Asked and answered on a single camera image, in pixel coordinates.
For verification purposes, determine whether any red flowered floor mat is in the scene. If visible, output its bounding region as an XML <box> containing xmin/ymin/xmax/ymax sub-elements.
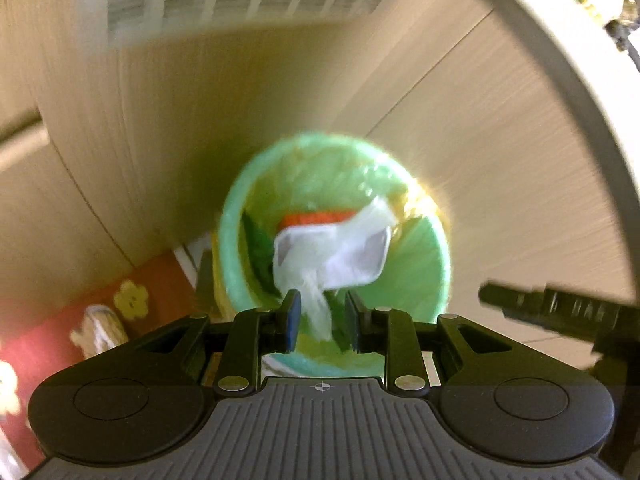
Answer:
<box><xmin>0</xmin><ymin>252</ymin><xmax>216</xmax><ymax>476</ymax></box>

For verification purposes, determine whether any green lined trash bin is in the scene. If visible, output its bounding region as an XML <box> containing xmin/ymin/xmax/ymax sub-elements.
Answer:
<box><xmin>212</xmin><ymin>132</ymin><xmax>453</xmax><ymax>378</ymax></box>

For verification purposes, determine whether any long green packet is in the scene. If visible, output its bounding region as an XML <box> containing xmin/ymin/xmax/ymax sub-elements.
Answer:
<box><xmin>242</xmin><ymin>210</ymin><xmax>283</xmax><ymax>296</ymax></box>

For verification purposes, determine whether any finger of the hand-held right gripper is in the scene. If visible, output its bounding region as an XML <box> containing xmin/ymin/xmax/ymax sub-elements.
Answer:
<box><xmin>479</xmin><ymin>282</ymin><xmax>608</xmax><ymax>333</ymax></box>

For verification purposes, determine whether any wooden base cabinet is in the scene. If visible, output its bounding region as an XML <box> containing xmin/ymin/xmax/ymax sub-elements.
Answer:
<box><xmin>0</xmin><ymin>0</ymin><xmax>626</xmax><ymax>306</ymax></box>

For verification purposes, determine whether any clear plastic wrap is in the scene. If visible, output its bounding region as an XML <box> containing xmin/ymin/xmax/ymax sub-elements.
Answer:
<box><xmin>287</xmin><ymin>197</ymin><xmax>401</xmax><ymax>341</ymax></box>

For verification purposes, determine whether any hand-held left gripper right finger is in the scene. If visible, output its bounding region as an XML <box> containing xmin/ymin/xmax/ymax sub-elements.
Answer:
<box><xmin>346</xmin><ymin>290</ymin><xmax>523</xmax><ymax>395</ymax></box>

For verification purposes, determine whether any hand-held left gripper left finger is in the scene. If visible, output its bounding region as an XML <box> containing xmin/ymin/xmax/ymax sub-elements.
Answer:
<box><xmin>125</xmin><ymin>291</ymin><xmax>302</xmax><ymax>395</ymax></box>

